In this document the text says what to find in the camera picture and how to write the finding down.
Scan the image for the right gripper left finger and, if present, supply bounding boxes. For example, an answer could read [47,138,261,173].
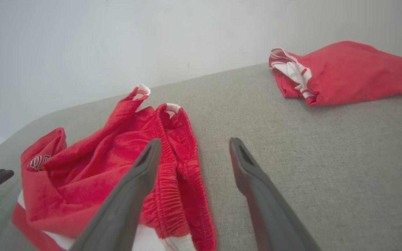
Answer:
[69,138,162,251]

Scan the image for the red shirt with white sleeves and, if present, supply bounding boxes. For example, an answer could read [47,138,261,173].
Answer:
[269,41,402,107]

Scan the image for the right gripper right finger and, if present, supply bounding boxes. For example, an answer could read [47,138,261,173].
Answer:
[229,137,322,251]

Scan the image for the red shorts with white trim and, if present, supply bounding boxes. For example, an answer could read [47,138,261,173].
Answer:
[12,84,217,251]

